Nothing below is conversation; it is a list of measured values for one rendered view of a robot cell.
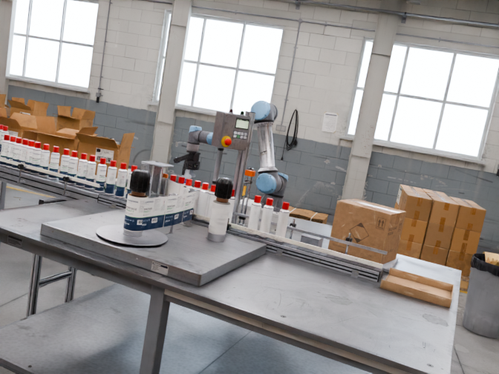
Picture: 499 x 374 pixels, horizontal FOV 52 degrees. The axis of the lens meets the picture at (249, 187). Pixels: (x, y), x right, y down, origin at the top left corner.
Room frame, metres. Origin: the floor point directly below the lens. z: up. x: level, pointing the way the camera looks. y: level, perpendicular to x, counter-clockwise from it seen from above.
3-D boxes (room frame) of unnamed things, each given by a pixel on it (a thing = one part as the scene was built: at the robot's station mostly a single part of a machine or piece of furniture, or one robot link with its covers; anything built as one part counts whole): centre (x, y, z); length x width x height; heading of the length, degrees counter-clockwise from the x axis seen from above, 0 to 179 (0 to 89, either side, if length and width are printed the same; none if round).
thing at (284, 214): (2.57, -0.20, 0.98); 0.05 x 0.05 x 0.20
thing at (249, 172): (2.71, 0.02, 1.05); 0.10 x 0.04 x 0.33; 158
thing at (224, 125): (2.80, 0.15, 1.38); 0.17 x 0.10 x 0.19; 123
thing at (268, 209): (2.60, -0.11, 0.98); 0.05 x 0.05 x 0.20
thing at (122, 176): (2.95, 0.74, 0.98); 0.05 x 0.05 x 0.20
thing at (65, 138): (4.38, 1.62, 0.96); 0.53 x 0.45 x 0.37; 170
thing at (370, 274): (2.68, 0.08, 0.85); 1.65 x 0.11 x 0.05; 68
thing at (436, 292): (2.30, -0.84, 0.85); 0.30 x 0.26 x 0.04; 68
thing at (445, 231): (6.04, -2.21, 0.45); 1.20 x 0.84 x 0.89; 170
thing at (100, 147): (4.26, 1.23, 0.97); 0.51 x 0.39 x 0.37; 173
